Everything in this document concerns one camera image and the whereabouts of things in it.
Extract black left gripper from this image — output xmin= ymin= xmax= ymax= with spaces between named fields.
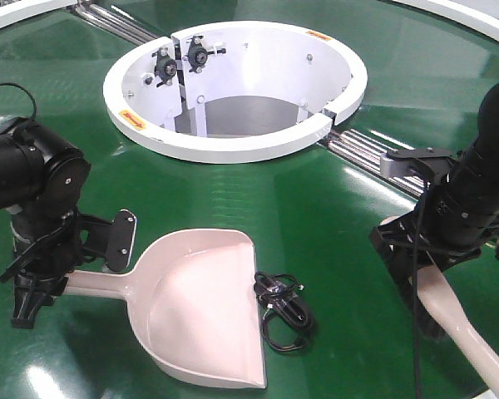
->
xmin=0 ymin=224 xmax=85 ymax=329

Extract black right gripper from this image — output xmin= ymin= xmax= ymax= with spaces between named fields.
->
xmin=369 ymin=207 xmax=482 ymax=291

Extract pink hand brush black bristles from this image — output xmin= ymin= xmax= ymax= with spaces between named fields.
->
xmin=378 ymin=215 xmax=499 ymax=399

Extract black cable bundle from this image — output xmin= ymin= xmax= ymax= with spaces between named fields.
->
xmin=252 ymin=270 xmax=317 ymax=354

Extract pink plastic dustpan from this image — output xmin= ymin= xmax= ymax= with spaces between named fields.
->
xmin=65 ymin=229 xmax=267 ymax=389

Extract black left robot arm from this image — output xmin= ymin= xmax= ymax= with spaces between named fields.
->
xmin=0 ymin=113 xmax=91 ymax=329

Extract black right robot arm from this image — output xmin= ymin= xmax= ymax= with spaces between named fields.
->
xmin=369 ymin=83 xmax=499 ymax=288

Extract right steel roller set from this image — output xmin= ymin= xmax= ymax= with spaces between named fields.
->
xmin=318 ymin=129 xmax=499 ymax=249

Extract steel roller set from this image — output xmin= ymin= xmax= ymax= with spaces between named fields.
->
xmin=318 ymin=129 xmax=499 ymax=249
xmin=69 ymin=1 xmax=158 ymax=46

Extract white outer rim right segment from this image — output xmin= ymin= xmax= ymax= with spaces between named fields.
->
xmin=395 ymin=0 xmax=499 ymax=43

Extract white rim segment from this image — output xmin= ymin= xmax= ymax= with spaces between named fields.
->
xmin=395 ymin=0 xmax=499 ymax=43
xmin=0 ymin=0 xmax=77 ymax=29

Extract rear steel roller set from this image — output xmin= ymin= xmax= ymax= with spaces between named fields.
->
xmin=69 ymin=1 xmax=158 ymax=46

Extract white outer rim left segment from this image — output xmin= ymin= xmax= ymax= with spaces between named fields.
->
xmin=0 ymin=0 xmax=77 ymax=29

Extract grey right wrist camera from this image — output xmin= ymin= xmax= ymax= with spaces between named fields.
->
xmin=380 ymin=147 xmax=456 ymax=183

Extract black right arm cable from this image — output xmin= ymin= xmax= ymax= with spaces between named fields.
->
xmin=410 ymin=182 xmax=432 ymax=399

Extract white inner conveyor ring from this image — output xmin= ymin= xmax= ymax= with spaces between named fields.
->
xmin=102 ymin=20 xmax=368 ymax=165

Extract left black bearing mount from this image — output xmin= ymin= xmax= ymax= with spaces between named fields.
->
xmin=151 ymin=47 xmax=177 ymax=87

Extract black bearing mount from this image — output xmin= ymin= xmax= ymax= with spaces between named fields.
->
xmin=151 ymin=47 xmax=177 ymax=87
xmin=182 ymin=35 xmax=227 ymax=73

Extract right black bearing mount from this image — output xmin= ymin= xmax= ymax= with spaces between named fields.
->
xmin=182 ymin=35 xmax=227 ymax=73

